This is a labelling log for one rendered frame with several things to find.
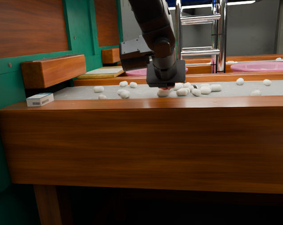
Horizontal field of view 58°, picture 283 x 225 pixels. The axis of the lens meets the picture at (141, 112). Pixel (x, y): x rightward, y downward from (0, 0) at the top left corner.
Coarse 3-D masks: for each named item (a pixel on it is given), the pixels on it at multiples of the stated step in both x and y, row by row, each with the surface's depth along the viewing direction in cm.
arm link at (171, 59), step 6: (174, 48) 56; (150, 54) 56; (174, 54) 58; (156, 60) 58; (162, 60) 57; (168, 60) 58; (174, 60) 60; (156, 66) 60; (162, 66) 59; (168, 66) 60
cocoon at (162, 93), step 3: (159, 90) 71; (162, 90) 70; (165, 90) 71; (168, 90) 71; (159, 93) 70; (162, 93) 70; (165, 93) 70; (168, 93) 71; (159, 96) 71; (162, 96) 71
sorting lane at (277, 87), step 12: (144, 84) 92; (192, 84) 87; (228, 84) 83; (252, 84) 81; (276, 84) 79; (60, 96) 80; (72, 96) 79; (84, 96) 78; (96, 96) 77; (108, 96) 76; (120, 96) 75; (132, 96) 74; (144, 96) 73; (156, 96) 72; (168, 96) 71; (180, 96) 70; (192, 96) 70; (204, 96) 69; (216, 96) 68
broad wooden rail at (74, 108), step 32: (224, 96) 57; (256, 96) 55; (0, 128) 58; (32, 128) 56; (64, 128) 55; (96, 128) 54; (128, 128) 53; (160, 128) 51; (192, 128) 50; (224, 128) 49; (256, 128) 48; (32, 160) 59; (64, 160) 57; (96, 160) 56; (128, 160) 55; (160, 160) 53; (192, 160) 52; (224, 160) 51; (256, 160) 50; (256, 192) 52
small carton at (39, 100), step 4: (32, 96) 59; (36, 96) 59; (40, 96) 59; (44, 96) 59; (48, 96) 61; (52, 96) 63; (28, 100) 58; (32, 100) 58; (36, 100) 58; (40, 100) 57; (44, 100) 59; (48, 100) 61; (52, 100) 63; (28, 104) 58; (32, 104) 58; (36, 104) 58; (40, 104) 58; (44, 104) 59
